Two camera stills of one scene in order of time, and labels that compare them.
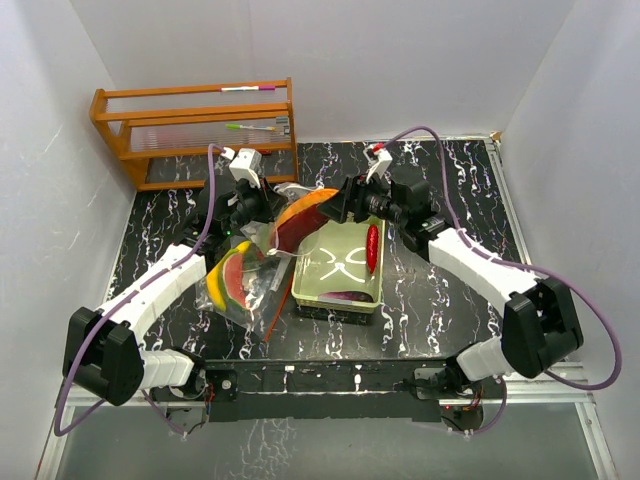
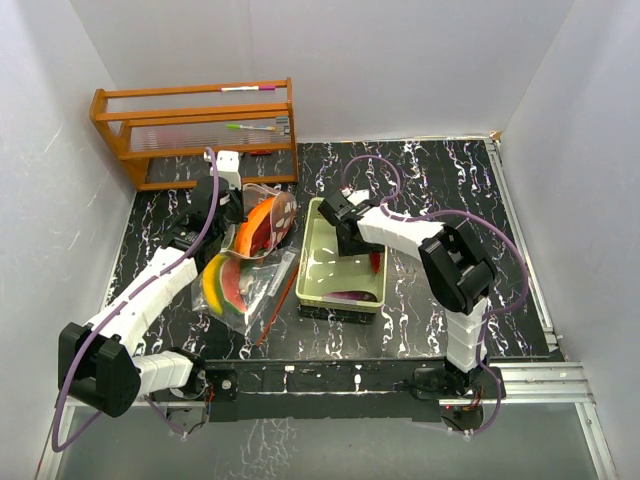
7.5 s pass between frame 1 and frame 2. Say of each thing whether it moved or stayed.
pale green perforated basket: stayed
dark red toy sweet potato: moved
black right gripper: moved
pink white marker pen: stayed
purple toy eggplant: stayed
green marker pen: stayed
